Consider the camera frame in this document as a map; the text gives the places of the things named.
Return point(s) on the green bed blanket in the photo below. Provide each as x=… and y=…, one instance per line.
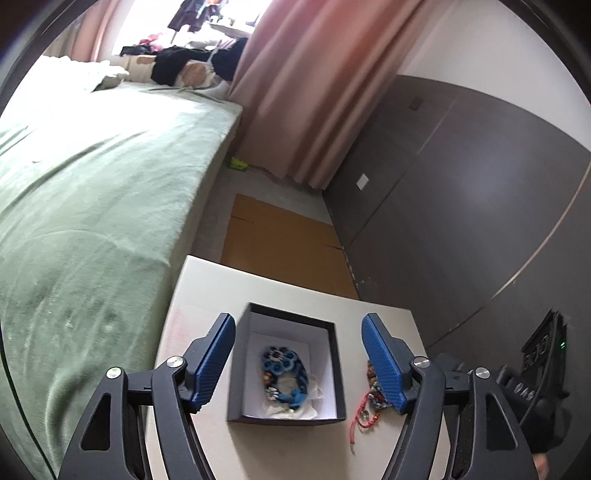
x=100, y=202

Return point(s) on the flattened brown cardboard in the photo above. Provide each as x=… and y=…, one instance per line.
x=279, y=244

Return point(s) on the white pillow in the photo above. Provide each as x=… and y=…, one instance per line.
x=63, y=73

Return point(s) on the person's right hand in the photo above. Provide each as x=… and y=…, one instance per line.
x=542, y=466

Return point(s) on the white wall socket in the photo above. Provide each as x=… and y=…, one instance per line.
x=362, y=182

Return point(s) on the hanging dark clothes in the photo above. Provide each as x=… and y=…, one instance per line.
x=195, y=13

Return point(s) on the pink curtain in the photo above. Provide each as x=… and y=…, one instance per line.
x=309, y=76

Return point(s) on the small green floor object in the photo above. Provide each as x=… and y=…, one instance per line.
x=238, y=165

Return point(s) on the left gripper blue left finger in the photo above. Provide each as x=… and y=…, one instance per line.
x=205, y=359

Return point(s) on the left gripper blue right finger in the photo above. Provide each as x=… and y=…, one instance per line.
x=391, y=359

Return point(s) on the black jewelry box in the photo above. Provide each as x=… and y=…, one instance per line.
x=285, y=370

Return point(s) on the dark clothes pile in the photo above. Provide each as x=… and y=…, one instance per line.
x=177, y=66

